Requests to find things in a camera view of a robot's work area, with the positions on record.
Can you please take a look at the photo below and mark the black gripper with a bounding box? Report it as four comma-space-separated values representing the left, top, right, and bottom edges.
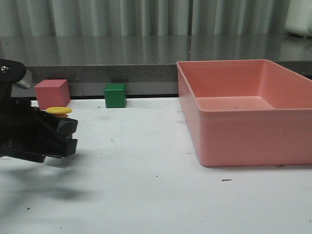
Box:
0, 59, 78, 163

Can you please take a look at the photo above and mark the yellow push button switch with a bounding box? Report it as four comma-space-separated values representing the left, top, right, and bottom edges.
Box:
45, 107, 72, 117

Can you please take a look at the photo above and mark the pink cube by ledge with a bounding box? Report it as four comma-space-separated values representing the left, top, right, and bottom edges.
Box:
34, 79, 71, 110

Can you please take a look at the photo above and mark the green cube near bin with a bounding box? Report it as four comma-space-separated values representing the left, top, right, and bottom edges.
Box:
104, 83, 127, 108

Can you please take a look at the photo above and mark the grey stone counter ledge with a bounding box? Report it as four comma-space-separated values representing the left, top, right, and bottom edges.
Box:
0, 34, 312, 98

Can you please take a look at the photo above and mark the grey curtain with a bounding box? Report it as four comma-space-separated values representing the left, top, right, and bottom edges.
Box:
0, 0, 290, 37

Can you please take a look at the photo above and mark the pink plastic bin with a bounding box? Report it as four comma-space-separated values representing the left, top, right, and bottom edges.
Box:
176, 59, 312, 167

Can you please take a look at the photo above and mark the white appliance on counter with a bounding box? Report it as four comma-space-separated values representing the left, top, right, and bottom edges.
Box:
285, 0, 312, 38

